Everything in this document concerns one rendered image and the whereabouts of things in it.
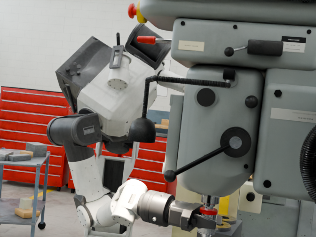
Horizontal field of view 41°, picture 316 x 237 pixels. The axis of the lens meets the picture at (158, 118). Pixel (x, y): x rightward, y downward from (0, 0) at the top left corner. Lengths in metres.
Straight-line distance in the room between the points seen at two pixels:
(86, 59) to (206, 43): 0.62
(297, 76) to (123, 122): 0.64
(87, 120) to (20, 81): 10.29
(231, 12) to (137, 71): 0.56
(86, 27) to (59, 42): 0.81
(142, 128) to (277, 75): 0.35
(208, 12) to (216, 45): 0.08
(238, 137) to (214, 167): 0.10
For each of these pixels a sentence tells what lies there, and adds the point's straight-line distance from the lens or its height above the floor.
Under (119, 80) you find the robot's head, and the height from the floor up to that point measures 1.58.
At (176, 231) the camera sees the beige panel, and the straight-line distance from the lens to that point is 2.98.
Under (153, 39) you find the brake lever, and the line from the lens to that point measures 1.23.
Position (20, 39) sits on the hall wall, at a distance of 11.74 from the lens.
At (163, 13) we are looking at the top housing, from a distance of 1.02.
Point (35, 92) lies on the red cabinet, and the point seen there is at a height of 1.41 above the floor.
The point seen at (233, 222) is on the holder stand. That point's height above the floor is 1.10.
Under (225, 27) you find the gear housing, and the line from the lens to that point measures 0.99.
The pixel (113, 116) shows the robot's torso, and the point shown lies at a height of 1.46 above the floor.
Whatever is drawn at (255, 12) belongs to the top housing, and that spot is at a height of 1.75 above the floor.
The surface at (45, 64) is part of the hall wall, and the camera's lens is 11.33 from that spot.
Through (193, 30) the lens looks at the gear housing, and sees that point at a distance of 1.00.
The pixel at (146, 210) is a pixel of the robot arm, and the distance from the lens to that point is 1.15.
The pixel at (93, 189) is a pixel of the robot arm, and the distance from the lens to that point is 1.42.
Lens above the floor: 1.54
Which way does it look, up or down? 3 degrees down
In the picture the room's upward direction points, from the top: 6 degrees clockwise
